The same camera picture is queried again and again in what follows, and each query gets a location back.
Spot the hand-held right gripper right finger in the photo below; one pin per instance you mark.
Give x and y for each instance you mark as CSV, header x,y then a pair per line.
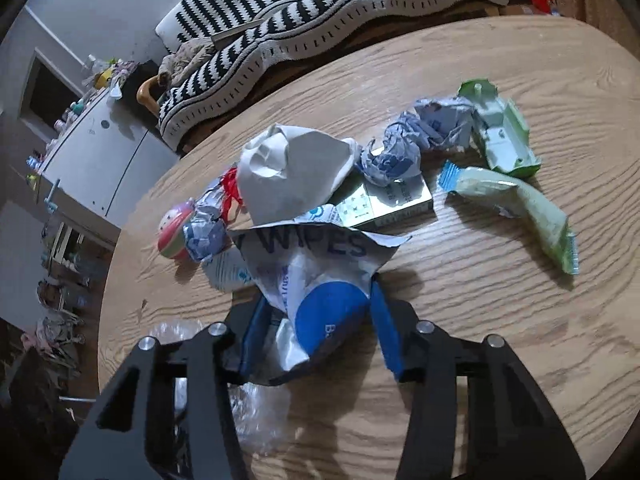
x,y
387,330

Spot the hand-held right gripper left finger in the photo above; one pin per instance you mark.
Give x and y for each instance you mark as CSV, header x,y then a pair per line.
x,y
254,335

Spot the white and blue wipes packet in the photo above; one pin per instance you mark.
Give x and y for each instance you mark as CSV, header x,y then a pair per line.
x,y
320,270

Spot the clear plastic film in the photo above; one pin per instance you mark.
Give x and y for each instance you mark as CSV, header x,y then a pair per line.
x,y
260,415

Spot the crumpled silver and blue wrapper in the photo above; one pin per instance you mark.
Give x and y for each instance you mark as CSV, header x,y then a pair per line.
x,y
205,232

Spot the white packet with red end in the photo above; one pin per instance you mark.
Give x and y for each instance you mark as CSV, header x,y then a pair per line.
x,y
395,200

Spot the red wrapper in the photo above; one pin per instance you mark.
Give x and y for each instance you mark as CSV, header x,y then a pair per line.
x,y
231,190

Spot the crumpled white paper bag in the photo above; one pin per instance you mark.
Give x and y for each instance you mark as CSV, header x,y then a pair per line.
x,y
295,170

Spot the light green snack wrapper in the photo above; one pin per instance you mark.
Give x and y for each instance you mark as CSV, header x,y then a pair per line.
x,y
530,205

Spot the pile of cloth bags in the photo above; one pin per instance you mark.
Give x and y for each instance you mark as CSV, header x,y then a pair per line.
x,y
55,335

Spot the cluttered shelf rack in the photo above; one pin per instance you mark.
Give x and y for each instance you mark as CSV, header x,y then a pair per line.
x,y
70,255

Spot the crumpled blue and white wrapper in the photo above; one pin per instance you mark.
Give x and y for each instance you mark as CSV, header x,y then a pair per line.
x,y
445,120

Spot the green carton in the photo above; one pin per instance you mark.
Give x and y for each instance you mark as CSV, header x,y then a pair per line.
x,y
500,140

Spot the white cabinet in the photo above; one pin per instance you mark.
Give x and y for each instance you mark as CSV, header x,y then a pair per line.
x,y
100,145

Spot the beige cloth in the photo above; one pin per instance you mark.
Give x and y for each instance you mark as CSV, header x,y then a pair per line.
x,y
187,57

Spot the row of small bottles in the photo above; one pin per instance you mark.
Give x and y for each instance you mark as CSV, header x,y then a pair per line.
x,y
72,109

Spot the yellow container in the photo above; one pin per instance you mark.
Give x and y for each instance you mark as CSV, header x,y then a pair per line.
x,y
103,79

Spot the grey flat stick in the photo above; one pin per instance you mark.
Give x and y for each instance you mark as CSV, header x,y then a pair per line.
x,y
237,30

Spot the checkered sofa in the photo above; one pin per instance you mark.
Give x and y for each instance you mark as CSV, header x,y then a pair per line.
x,y
310,25

